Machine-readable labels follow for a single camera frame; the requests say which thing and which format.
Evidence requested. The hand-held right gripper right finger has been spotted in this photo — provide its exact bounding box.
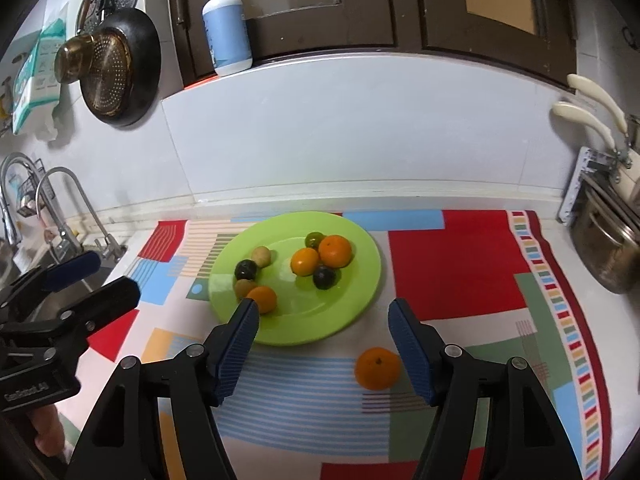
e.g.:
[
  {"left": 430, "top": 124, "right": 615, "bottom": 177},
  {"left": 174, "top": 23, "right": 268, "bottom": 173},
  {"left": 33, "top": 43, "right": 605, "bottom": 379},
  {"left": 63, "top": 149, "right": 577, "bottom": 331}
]
[{"left": 387, "top": 297, "right": 583, "bottom": 480}]

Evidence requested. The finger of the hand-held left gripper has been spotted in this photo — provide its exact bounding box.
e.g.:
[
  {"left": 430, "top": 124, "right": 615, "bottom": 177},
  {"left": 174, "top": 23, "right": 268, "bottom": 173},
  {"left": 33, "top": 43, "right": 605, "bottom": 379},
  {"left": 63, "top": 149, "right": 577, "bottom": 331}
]
[
  {"left": 60, "top": 276, "right": 141, "bottom": 333},
  {"left": 0, "top": 251, "right": 102, "bottom": 313}
]

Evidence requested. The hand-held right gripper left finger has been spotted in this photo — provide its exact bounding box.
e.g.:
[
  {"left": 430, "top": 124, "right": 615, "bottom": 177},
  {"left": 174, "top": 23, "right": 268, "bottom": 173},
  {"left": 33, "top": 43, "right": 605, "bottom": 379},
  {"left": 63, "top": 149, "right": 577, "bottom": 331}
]
[{"left": 70, "top": 297, "right": 261, "bottom": 480}]

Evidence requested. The orange with stem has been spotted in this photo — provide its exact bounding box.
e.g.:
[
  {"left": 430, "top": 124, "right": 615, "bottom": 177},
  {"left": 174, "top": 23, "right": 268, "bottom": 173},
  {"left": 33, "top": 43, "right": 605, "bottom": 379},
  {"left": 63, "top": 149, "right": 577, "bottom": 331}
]
[{"left": 354, "top": 346, "right": 402, "bottom": 391}]

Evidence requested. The green plate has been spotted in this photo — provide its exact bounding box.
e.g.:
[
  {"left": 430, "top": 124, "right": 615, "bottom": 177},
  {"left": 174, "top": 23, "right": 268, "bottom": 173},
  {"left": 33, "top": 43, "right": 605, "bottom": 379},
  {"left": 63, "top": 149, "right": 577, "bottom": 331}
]
[{"left": 207, "top": 212, "right": 383, "bottom": 347}]

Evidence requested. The person's left hand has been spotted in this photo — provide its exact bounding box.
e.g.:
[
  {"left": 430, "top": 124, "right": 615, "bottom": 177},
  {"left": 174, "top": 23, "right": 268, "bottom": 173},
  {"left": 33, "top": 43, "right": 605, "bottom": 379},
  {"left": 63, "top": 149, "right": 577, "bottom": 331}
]
[{"left": 34, "top": 404, "right": 65, "bottom": 457}]

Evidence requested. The steel sink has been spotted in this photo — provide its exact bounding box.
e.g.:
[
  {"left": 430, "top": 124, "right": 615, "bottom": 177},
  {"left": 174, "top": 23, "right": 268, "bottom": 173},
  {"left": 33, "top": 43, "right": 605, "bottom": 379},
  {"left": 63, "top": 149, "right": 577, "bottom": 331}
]
[{"left": 0, "top": 240, "right": 126, "bottom": 311}]

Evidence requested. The arched steel faucet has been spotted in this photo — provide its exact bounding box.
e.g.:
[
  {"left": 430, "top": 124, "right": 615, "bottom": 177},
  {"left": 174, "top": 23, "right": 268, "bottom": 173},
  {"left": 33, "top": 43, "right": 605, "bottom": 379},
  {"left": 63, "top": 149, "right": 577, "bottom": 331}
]
[{"left": 36, "top": 167, "right": 128, "bottom": 263}]

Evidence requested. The colourful patterned mat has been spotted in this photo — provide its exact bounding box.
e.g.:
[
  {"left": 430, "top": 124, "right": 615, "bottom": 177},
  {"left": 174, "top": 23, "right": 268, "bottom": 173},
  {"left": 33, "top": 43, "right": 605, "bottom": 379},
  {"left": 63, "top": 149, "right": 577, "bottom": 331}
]
[{"left": 60, "top": 209, "right": 613, "bottom": 480}]

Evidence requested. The teal white package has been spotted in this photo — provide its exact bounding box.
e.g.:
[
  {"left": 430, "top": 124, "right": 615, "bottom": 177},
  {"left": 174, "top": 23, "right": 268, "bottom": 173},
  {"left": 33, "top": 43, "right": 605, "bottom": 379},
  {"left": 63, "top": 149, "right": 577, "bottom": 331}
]
[{"left": 11, "top": 15, "right": 68, "bottom": 146}]

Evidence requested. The large brass strainer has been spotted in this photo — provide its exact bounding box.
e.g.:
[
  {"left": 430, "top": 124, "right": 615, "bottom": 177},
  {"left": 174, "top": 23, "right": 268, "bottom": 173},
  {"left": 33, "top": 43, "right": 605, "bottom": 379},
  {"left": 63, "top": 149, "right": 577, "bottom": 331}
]
[{"left": 82, "top": 27, "right": 135, "bottom": 115}]

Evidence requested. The steel pot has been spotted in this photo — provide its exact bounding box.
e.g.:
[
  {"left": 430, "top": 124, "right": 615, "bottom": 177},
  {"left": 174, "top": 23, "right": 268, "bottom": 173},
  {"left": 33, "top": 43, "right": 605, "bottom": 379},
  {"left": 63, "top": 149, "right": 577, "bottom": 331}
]
[{"left": 570, "top": 180, "right": 640, "bottom": 295}]

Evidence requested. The black frying pan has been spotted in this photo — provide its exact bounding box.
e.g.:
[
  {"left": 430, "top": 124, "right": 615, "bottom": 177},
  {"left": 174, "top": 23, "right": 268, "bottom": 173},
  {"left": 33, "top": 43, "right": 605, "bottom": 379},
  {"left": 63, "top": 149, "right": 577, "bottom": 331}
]
[{"left": 80, "top": 0, "right": 162, "bottom": 127}]

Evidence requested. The white dish rack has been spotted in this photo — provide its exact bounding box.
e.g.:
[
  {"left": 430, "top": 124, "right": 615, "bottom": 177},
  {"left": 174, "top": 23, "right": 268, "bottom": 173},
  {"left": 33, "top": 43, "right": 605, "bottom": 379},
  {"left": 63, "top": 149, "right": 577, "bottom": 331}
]
[{"left": 559, "top": 115, "right": 640, "bottom": 228}]

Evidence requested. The blue white pump bottle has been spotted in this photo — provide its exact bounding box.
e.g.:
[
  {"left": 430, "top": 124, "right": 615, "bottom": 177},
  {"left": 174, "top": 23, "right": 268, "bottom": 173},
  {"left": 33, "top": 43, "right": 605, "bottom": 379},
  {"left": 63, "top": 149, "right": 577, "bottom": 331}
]
[{"left": 202, "top": 0, "right": 253, "bottom": 77}]

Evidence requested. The black wire basket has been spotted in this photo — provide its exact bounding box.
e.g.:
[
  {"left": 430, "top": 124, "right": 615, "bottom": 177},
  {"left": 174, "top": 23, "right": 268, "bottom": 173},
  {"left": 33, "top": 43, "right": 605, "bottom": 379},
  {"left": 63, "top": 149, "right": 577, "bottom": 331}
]
[{"left": 17, "top": 167, "right": 56, "bottom": 218}]

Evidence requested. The white-handled knife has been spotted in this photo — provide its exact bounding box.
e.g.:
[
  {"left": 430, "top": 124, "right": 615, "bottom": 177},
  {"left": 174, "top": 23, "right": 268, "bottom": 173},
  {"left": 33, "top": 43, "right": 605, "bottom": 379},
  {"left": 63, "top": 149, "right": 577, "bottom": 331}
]
[
  {"left": 551, "top": 101, "right": 618, "bottom": 153},
  {"left": 566, "top": 73, "right": 628, "bottom": 131}
]

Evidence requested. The brown wooden window frame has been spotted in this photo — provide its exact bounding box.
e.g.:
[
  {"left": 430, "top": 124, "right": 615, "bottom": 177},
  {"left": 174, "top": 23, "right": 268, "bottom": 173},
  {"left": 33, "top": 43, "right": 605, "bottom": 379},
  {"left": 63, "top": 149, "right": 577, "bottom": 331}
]
[{"left": 167, "top": 0, "right": 578, "bottom": 92}]

